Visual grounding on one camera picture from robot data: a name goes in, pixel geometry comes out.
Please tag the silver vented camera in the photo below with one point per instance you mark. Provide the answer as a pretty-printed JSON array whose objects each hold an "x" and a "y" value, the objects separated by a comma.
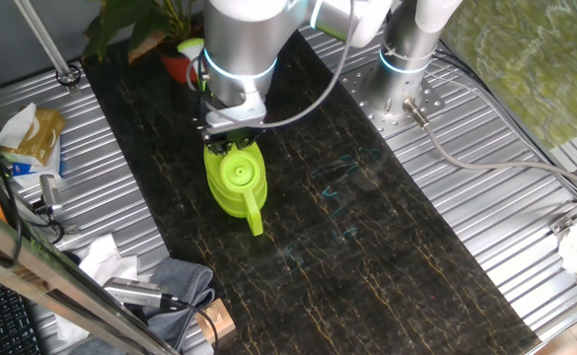
[{"x": 130, "y": 291}]

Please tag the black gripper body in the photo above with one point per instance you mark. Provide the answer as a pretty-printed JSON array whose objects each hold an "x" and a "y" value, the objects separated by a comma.
[{"x": 234, "y": 136}]

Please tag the blue white package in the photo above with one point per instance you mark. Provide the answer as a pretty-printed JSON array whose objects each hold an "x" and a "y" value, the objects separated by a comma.
[{"x": 36, "y": 172}]

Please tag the small silver camera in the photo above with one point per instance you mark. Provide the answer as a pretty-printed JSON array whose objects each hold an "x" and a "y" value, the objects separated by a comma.
[{"x": 50, "y": 193}]

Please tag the yellow tissue packet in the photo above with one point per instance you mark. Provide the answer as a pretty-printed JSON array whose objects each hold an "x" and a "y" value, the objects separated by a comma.
[{"x": 41, "y": 135}]

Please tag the anthurium plant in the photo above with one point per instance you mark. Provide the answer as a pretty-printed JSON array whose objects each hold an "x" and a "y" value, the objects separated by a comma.
[{"x": 115, "y": 20}]

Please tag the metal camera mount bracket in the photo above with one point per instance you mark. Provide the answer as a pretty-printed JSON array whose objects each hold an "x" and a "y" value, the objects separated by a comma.
[{"x": 72, "y": 229}]

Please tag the white tissue paper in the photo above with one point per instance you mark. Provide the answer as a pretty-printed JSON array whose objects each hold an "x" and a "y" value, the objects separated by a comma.
[{"x": 105, "y": 261}]

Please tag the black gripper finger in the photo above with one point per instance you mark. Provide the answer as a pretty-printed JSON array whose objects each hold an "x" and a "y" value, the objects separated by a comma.
[
  {"x": 215, "y": 148},
  {"x": 247, "y": 145}
]

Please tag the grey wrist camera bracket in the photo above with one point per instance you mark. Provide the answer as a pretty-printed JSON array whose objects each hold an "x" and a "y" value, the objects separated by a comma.
[{"x": 241, "y": 116}]

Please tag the grey towel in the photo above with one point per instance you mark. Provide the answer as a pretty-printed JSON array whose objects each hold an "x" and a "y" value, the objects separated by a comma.
[{"x": 184, "y": 281}]

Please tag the silver tripod pole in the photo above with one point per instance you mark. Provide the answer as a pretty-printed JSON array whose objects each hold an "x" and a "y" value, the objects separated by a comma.
[{"x": 46, "y": 41}]

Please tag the black marble pattern mat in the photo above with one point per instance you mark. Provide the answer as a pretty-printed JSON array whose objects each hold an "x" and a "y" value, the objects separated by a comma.
[{"x": 342, "y": 222}]

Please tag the orange flower pot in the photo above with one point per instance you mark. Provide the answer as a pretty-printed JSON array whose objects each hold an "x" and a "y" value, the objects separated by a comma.
[{"x": 174, "y": 68}]

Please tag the crumpled white tissue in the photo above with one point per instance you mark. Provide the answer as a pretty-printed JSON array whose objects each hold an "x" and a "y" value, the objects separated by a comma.
[{"x": 71, "y": 328}]

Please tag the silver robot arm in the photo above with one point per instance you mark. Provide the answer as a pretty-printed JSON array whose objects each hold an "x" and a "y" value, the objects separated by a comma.
[{"x": 238, "y": 39}]

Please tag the lime green watering can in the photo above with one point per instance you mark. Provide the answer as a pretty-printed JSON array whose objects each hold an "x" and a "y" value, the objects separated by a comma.
[{"x": 238, "y": 192}]

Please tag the metal frame bar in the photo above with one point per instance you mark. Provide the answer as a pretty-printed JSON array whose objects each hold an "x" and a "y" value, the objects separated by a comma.
[{"x": 46, "y": 276}]

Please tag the white tissue sheet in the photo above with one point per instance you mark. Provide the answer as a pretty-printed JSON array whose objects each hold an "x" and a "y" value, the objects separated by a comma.
[{"x": 16, "y": 127}]

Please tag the wooden block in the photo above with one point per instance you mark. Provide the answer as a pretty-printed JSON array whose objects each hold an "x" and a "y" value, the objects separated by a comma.
[{"x": 219, "y": 320}]

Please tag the black computer mouse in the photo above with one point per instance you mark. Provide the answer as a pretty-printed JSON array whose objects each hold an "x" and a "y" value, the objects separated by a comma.
[{"x": 71, "y": 257}]

